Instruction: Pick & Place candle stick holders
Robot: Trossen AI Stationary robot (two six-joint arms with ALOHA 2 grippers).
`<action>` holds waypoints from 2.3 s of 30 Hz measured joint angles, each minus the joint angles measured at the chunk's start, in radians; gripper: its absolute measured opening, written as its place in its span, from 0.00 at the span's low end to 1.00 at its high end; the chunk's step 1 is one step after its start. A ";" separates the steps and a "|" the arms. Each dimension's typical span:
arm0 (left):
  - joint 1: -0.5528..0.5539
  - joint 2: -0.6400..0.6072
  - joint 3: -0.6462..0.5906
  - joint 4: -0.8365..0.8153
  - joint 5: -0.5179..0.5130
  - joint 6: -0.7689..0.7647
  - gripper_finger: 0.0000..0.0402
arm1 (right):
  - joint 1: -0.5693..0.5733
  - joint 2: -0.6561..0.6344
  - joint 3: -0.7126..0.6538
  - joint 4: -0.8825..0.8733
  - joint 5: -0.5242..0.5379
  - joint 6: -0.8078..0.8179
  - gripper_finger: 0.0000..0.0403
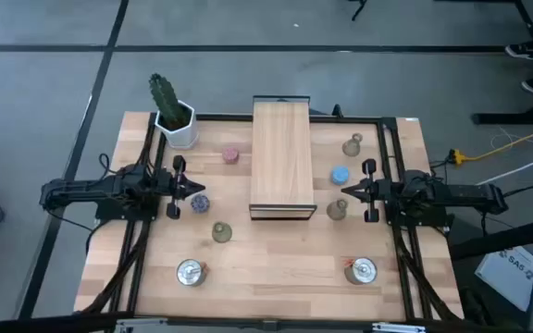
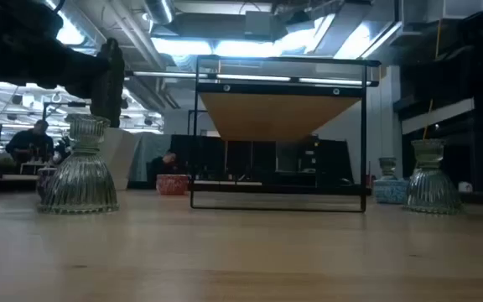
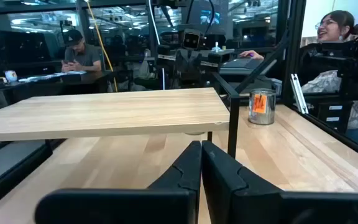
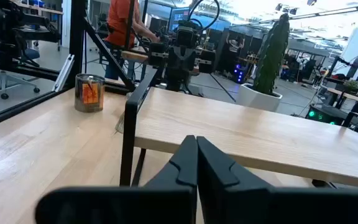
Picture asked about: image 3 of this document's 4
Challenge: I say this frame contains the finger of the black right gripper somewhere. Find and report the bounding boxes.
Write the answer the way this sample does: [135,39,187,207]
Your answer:
[178,51,191,75]
[190,51,203,75]

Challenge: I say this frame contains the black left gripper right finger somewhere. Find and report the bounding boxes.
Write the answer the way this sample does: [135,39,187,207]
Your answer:
[201,140,358,224]

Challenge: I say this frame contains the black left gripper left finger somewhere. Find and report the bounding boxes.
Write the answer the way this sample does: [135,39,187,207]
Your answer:
[35,140,202,224]

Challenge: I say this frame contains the silver candle tin orange tag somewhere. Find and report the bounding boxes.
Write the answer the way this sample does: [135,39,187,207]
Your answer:
[247,88,277,126]

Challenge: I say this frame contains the dark laptop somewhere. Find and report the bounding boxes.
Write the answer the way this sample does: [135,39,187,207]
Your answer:
[219,57,278,75]

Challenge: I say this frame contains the dark office desk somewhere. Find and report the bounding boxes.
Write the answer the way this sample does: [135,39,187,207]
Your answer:
[0,70,113,96]

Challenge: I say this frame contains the person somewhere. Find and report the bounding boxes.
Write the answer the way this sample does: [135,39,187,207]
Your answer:
[61,29,103,73]
[238,9,358,94]

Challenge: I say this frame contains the white patterned bag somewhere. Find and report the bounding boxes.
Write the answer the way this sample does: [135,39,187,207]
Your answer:
[301,70,358,130]

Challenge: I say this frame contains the black box white labels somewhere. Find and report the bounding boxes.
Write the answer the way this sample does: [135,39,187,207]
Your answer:
[317,101,354,133]

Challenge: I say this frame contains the white blue mug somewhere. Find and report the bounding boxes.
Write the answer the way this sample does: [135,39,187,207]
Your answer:
[4,70,18,83]

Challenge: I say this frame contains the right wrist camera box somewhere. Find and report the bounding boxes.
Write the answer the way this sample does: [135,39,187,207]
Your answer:
[181,28,202,50]

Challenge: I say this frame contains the white cable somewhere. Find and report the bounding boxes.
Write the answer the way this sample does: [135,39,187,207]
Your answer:
[147,0,167,90]

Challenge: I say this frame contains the black aluminium rig frame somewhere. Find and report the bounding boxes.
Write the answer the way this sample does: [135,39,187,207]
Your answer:
[0,0,358,215]

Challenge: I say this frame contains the silver aluminium bracket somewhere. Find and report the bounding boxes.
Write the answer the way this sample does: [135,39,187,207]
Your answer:
[290,73,310,114]

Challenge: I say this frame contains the yellow cable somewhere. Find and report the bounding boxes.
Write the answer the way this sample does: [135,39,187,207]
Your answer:
[85,0,119,93]

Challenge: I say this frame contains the wooden shelf riser black frame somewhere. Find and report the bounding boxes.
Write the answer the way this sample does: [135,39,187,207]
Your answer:
[0,72,241,159]

